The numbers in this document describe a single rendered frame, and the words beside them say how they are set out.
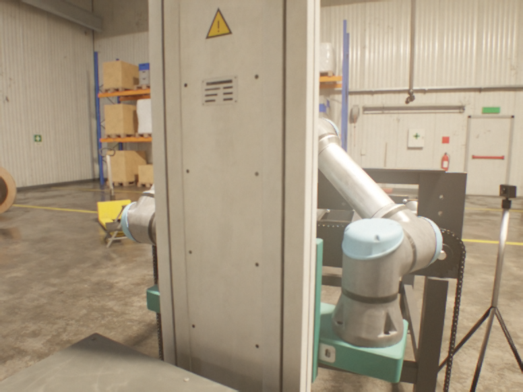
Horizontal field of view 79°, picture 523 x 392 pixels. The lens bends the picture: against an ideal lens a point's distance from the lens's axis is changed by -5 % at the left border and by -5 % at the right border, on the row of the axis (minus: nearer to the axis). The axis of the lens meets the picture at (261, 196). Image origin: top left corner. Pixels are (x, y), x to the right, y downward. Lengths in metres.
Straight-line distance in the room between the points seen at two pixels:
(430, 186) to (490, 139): 9.43
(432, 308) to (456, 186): 0.48
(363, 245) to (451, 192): 0.80
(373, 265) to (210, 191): 0.34
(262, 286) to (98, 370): 0.34
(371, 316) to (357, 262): 0.11
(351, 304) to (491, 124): 10.24
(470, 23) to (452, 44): 0.70
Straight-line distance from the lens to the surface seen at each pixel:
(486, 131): 10.78
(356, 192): 0.86
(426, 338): 1.57
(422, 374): 1.65
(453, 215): 1.43
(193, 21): 0.70
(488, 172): 10.82
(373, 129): 10.42
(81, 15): 14.20
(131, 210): 1.03
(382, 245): 0.67
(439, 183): 1.40
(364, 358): 0.74
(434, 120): 10.56
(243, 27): 0.63
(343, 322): 0.75
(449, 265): 1.43
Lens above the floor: 1.24
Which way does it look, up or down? 8 degrees down
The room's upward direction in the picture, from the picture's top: straight up
